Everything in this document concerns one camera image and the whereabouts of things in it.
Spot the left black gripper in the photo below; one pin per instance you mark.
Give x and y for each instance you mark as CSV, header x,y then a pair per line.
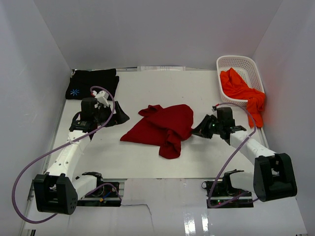
x,y
119,117

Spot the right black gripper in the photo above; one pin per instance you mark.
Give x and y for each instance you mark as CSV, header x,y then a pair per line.
x,y
201,130

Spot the red t shirt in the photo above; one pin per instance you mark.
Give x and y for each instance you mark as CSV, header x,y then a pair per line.
x,y
163,127

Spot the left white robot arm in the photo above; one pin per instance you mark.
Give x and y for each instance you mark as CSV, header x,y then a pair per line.
x,y
58,190

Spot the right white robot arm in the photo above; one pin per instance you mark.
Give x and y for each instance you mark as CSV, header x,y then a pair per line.
x,y
272,177

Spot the folded black t shirt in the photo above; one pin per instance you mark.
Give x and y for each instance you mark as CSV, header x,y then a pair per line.
x,y
82,80

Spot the white papers at back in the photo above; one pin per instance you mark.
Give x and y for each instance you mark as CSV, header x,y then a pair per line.
x,y
161,68

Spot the orange t shirt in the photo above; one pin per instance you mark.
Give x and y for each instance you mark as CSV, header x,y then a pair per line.
x,y
235,87

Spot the white plastic basket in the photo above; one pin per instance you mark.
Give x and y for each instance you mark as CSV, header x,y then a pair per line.
x,y
246,68

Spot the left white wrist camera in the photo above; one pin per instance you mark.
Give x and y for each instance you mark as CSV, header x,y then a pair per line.
x,y
101,97

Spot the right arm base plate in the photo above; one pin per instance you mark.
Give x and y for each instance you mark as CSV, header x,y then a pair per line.
x,y
221,195

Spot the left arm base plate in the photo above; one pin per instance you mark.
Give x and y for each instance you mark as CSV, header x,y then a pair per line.
x,y
106,196

